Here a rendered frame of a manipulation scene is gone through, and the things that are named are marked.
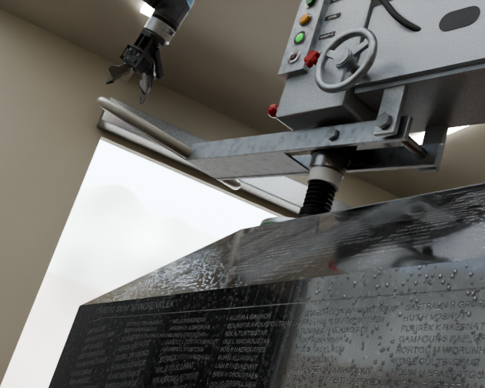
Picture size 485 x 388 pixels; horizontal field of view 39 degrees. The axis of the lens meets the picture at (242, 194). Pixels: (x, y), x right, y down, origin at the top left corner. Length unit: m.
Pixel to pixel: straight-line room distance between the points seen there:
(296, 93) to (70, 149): 6.41
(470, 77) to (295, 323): 0.74
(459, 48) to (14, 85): 6.94
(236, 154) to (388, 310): 1.09
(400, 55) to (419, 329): 0.89
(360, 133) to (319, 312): 0.77
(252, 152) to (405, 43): 0.44
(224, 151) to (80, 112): 6.32
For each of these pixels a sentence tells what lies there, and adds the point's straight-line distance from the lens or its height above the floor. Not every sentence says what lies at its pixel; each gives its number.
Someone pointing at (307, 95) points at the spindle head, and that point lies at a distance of 1.50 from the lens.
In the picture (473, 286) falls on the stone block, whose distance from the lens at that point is 0.57.
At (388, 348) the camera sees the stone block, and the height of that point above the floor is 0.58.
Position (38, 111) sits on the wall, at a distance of 7.91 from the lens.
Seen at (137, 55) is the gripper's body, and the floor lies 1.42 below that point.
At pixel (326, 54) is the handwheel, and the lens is 1.45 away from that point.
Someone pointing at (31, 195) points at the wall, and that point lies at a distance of 7.66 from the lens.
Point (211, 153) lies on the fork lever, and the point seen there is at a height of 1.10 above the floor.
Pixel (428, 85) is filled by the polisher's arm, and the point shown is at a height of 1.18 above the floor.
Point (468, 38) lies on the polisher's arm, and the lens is 1.33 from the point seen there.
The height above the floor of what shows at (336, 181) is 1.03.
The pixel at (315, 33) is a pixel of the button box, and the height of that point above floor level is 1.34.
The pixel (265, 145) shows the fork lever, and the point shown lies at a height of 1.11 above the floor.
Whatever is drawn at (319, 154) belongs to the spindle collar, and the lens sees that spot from 1.49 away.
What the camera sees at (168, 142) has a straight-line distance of 1.80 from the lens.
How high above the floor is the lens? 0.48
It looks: 19 degrees up
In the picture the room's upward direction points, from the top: 18 degrees clockwise
